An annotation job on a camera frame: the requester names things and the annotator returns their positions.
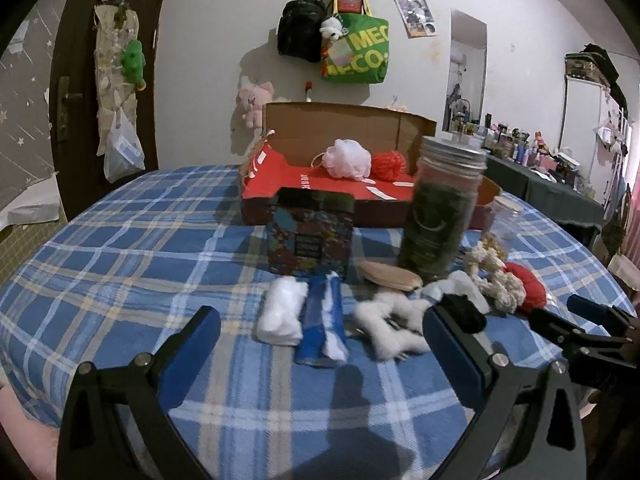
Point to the white refrigerator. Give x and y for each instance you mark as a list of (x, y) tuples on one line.
[(585, 120)]

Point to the patterned storage case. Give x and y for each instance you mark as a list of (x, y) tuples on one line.
[(580, 66)]

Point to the red yarn ball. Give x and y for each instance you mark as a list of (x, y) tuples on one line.
[(530, 285)]

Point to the dark brown door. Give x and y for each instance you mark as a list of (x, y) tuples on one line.
[(75, 35)]

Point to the black backpack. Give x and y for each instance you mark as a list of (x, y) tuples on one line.
[(300, 30)]

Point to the blue and white cloth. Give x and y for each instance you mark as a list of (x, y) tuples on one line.
[(315, 320)]

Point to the small clear jar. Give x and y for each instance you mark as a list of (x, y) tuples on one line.
[(504, 220)]

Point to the beige hanging door organizer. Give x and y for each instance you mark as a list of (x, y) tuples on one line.
[(107, 60)]

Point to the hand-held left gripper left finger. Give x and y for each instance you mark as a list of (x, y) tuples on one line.
[(190, 355)]

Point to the clear plastic bag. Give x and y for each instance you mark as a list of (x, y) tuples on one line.
[(122, 150)]

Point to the cardboard box with red inside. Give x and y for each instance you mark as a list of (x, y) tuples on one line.
[(320, 187)]

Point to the photo collage wall poster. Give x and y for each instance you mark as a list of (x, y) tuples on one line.
[(415, 15)]

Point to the green tote bag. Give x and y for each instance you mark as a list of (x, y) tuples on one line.
[(365, 55)]

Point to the black fluffy pompom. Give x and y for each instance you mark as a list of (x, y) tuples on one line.
[(465, 312)]

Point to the tall jar with metal lid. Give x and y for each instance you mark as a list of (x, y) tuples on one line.
[(435, 220)]

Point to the green plush toy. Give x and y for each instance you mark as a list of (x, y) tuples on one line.
[(133, 60)]

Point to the dark green tablecloth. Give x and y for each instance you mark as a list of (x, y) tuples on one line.
[(545, 195)]

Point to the round wooden lid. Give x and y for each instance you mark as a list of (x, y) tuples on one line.
[(387, 275)]

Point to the pink plush toy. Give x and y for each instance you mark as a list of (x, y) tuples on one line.
[(255, 100)]

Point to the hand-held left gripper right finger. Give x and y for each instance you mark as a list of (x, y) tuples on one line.
[(450, 355)]

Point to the red yarn pompom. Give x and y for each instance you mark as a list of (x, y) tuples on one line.
[(390, 164)]

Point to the small white plush toy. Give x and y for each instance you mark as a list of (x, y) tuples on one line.
[(331, 27)]

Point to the white stick with red cap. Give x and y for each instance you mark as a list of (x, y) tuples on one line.
[(307, 91)]

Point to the white mesh bath pouf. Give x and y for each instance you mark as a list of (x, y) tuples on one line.
[(346, 157)]

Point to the row of cosmetic bottles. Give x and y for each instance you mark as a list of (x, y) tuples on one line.
[(520, 147)]

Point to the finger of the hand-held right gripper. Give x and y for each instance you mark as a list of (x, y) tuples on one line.
[(552, 324), (586, 306)]

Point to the black cloth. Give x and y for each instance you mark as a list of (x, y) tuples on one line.
[(602, 57)]

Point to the cream knitted scrunchie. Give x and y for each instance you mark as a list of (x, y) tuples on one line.
[(500, 285)]

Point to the white fluffy star scrunchie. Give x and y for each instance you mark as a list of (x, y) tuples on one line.
[(370, 312)]

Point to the pink cloth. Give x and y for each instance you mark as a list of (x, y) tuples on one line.
[(20, 435)]

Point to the patterned dark tin box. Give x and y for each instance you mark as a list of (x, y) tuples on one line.
[(310, 235)]

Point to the tall wall mirror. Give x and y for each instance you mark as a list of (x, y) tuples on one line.
[(467, 60)]

